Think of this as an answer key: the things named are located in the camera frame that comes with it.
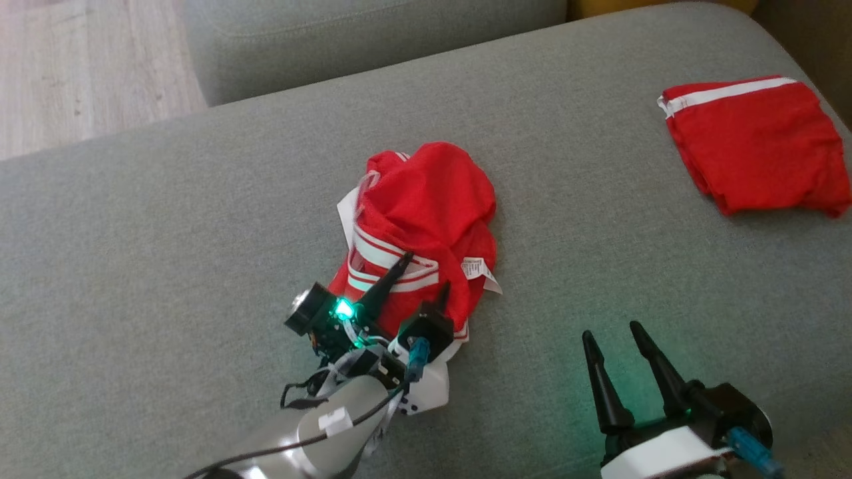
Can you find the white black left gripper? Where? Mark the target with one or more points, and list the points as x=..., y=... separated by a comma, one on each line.
x=429, y=392

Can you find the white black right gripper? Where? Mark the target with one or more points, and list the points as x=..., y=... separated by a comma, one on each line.
x=659, y=452

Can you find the red and white jersey garment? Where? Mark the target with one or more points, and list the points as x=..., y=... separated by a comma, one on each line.
x=432, y=199

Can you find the folded red garment white band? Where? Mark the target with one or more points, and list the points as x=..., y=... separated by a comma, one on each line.
x=759, y=153

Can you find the grey fabric sofa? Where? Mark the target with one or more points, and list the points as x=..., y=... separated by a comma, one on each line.
x=200, y=266

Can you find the narrow grey sofa seat cushion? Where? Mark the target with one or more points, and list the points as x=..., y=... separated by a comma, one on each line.
x=366, y=40

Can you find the blue left camera connector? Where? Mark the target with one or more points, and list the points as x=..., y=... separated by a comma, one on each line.
x=418, y=356

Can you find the blue camera connector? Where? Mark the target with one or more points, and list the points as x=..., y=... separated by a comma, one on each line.
x=755, y=456
x=418, y=356

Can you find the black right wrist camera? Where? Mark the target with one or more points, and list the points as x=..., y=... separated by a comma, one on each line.
x=739, y=409

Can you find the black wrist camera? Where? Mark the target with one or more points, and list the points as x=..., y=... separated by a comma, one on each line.
x=739, y=409
x=309, y=316

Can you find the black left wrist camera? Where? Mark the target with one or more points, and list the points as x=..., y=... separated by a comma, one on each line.
x=309, y=316

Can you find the blue right camera connector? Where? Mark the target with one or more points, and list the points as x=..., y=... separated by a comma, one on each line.
x=755, y=456

